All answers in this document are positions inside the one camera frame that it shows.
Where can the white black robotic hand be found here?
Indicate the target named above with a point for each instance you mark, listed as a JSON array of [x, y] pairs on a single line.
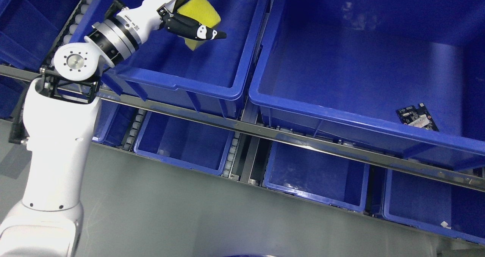
[[153, 15]]

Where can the yellow foam block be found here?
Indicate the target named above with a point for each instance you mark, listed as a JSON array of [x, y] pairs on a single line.
[[203, 12]]

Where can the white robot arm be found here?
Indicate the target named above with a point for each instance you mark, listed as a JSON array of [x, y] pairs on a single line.
[[56, 119]]

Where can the metal shelf rack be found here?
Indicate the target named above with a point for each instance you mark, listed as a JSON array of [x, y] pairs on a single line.
[[90, 12]]

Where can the blue bin lower middle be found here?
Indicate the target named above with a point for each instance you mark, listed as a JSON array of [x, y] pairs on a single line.
[[318, 177]]

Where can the blue plastic bin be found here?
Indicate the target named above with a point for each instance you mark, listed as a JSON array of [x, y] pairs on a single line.
[[211, 79]]

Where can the blue bin far left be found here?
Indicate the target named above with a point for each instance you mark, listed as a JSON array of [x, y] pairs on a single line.
[[28, 29]]

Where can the blue bin lower left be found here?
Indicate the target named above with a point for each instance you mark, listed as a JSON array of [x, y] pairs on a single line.
[[185, 144]]

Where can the large blue bin right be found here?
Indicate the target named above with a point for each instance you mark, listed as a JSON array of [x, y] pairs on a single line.
[[340, 69]]

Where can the black circuit board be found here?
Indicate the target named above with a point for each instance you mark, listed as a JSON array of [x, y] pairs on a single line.
[[417, 117]]

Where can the blue bin lower right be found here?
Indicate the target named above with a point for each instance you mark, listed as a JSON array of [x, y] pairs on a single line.
[[433, 206]]

